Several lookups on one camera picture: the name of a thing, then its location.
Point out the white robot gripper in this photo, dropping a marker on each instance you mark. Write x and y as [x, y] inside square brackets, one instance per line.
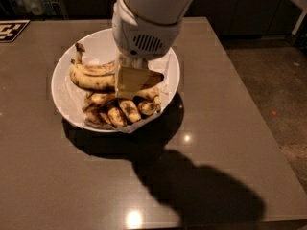
[140, 35]

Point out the spotted yellow banana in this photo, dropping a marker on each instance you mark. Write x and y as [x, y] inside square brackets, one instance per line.
[106, 84]

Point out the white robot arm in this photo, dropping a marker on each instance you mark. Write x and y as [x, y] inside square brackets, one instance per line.
[144, 30]

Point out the left back spotted banana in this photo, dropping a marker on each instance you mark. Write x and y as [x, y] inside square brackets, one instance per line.
[95, 70]

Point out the bottom right banana end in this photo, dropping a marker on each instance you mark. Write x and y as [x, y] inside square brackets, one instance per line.
[130, 110]

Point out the right curved spotted banana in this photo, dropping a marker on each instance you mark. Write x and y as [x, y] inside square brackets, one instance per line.
[151, 94]

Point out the small right banana end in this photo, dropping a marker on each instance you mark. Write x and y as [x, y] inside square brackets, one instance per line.
[146, 108]

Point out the bottom middle banana end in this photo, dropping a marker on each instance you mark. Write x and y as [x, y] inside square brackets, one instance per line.
[116, 116]

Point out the left lower spotted banana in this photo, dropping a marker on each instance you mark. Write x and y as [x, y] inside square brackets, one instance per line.
[97, 100]

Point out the white paper bowl liner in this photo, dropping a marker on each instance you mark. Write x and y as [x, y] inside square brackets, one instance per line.
[88, 110]

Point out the white bowl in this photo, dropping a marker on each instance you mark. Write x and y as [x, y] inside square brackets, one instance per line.
[100, 48]

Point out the bottom left banana end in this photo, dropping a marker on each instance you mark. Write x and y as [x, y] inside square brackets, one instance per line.
[98, 118]

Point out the white jugs in background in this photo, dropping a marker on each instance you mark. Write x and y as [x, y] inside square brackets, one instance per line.
[36, 7]

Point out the black white fiducial marker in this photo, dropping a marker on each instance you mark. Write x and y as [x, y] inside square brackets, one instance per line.
[11, 29]

